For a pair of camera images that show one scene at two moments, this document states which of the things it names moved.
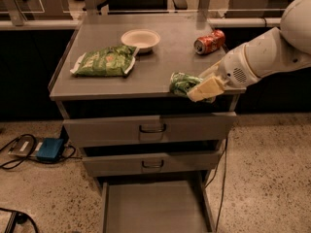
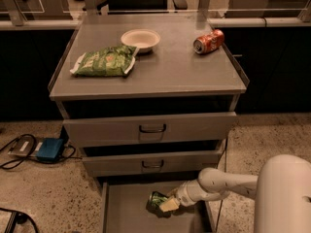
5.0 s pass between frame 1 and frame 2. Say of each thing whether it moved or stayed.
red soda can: stayed
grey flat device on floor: stayed
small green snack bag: moved
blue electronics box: stayed
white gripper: moved
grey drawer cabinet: stayed
